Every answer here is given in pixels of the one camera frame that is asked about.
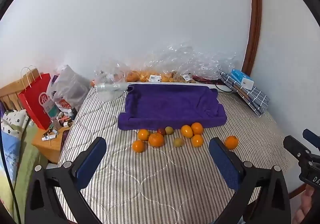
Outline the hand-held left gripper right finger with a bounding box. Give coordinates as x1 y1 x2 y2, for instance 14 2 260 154
209 137 292 224

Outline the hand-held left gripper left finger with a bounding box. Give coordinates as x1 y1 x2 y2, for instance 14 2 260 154
24 136 107 224

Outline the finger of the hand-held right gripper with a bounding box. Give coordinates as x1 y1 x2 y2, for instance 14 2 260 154
302 128 320 151
283 135 312 159

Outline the orange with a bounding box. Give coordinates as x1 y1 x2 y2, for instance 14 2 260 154
148 133 165 148
132 140 145 153
225 135 239 150
181 125 193 138
191 122 203 135
192 134 204 148
138 129 150 141

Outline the purple towel lined tray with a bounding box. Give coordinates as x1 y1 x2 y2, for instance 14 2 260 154
117 84 227 131

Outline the person's right hand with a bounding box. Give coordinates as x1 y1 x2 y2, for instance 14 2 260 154
292 184 320 224

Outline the wooden bedside table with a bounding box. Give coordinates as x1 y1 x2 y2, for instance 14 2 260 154
32 124 73 164

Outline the green sheet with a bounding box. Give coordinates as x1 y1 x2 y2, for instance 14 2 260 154
14 126 48 189

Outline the clear plastic bag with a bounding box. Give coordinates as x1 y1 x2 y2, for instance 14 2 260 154
94 63 130 102

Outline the white plastic bag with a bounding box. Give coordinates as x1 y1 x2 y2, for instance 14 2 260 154
51 65 90 114

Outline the white box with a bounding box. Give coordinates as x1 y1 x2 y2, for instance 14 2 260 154
241 78 254 90

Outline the red paper bag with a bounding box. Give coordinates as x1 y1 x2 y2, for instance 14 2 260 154
18 65 54 131

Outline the dark red packet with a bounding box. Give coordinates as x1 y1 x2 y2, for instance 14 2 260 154
192 75 213 82

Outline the blue box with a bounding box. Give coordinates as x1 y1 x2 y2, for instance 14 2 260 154
230 69 250 82

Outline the clear bag of oranges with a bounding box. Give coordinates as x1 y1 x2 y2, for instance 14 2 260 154
125 70 175 83

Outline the crumpled clear plastic wrap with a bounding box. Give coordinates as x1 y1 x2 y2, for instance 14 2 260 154
145 42 240 82

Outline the thin black cable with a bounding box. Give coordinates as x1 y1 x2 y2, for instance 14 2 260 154
0 139 23 224

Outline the brown wooden door frame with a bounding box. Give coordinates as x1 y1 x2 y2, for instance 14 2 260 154
240 0 263 81

